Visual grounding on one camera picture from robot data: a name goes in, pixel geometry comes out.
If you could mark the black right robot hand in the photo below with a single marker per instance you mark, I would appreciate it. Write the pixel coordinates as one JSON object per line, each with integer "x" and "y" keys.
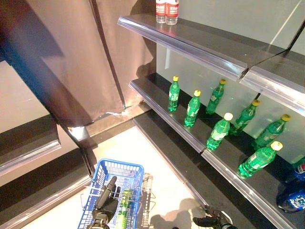
{"x": 214, "y": 220}

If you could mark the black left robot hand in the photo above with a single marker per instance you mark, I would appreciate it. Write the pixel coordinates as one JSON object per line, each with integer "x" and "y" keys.
{"x": 107, "y": 202}

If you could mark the blue plastic shopping basket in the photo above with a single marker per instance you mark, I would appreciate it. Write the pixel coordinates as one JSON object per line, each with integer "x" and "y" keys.
{"x": 124, "y": 164}

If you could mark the blue label cola bottle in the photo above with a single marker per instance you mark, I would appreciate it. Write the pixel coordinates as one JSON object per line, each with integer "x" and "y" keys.
{"x": 299, "y": 170}
{"x": 291, "y": 201}

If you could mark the low black base shelf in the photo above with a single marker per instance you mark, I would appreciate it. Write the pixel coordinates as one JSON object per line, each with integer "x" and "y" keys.
{"x": 181, "y": 162}

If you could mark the black side unit base shelf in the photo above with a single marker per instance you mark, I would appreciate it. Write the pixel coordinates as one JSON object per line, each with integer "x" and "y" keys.
{"x": 35, "y": 190}

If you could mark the dark stone plinth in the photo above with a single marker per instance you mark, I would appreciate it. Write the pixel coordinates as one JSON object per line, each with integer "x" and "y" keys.
{"x": 112, "y": 121}

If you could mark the dark shelving side panel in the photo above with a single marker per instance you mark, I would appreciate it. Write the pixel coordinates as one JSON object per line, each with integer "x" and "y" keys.
{"x": 35, "y": 71}

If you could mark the high black store shelf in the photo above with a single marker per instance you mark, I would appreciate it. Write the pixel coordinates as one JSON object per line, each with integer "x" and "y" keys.
{"x": 214, "y": 40}

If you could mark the red label water bottle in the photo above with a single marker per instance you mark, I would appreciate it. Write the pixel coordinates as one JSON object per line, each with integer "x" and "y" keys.
{"x": 172, "y": 12}
{"x": 160, "y": 10}

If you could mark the black shelf bracket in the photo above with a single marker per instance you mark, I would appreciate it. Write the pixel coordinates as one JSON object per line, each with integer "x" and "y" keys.
{"x": 295, "y": 35}
{"x": 258, "y": 96}

